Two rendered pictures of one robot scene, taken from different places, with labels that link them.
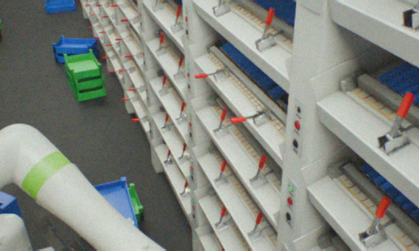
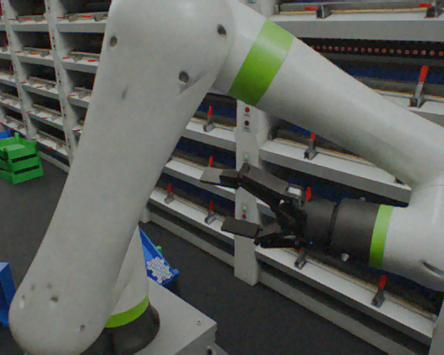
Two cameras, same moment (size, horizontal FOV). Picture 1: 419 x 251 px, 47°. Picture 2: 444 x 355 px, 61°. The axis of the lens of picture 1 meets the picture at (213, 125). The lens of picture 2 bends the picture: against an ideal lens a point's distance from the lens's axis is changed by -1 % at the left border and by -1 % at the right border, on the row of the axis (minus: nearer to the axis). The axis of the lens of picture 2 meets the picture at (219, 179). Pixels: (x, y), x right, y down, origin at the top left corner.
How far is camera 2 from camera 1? 0.99 m
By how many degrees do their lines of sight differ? 24
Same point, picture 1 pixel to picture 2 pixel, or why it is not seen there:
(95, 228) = (380, 108)
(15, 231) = not seen: hidden behind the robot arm
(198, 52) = (267, 11)
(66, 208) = (330, 85)
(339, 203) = not seen: outside the picture
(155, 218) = (172, 259)
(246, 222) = (375, 172)
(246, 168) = not seen: hidden behind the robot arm
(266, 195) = (439, 107)
